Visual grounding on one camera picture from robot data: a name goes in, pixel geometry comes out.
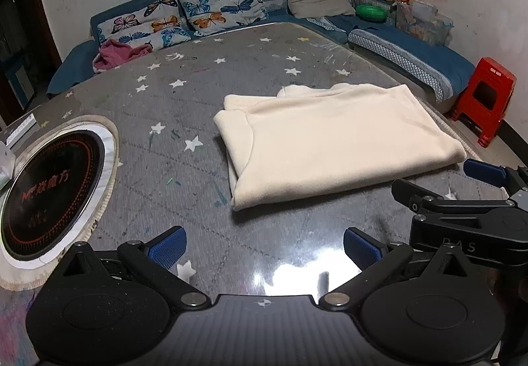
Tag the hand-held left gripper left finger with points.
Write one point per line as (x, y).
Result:
(169, 248)

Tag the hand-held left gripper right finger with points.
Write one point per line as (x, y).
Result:
(363, 246)

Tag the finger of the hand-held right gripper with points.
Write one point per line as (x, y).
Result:
(412, 193)
(482, 171)

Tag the cream fleece garment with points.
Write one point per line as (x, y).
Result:
(330, 135)

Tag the red plastic stool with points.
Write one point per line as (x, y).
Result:
(495, 73)

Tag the blue corner sofa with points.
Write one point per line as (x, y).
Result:
(449, 65)

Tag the round black induction cooker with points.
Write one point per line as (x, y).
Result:
(53, 192)

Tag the grey star print table cover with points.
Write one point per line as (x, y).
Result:
(185, 110)

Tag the clear plastic toy box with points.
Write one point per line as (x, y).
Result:
(425, 25)

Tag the clear plastic bag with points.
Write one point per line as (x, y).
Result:
(6, 168)

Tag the green plastic bowl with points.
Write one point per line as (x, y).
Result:
(371, 12)

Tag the small white box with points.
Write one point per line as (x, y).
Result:
(22, 127)

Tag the pink cloth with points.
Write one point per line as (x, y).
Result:
(113, 54)

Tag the flat butterfly print pillow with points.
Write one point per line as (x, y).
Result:
(140, 27)

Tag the blue framed furniture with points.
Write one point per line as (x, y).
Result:
(18, 79)

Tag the dark wooden door frame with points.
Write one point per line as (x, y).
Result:
(45, 19)

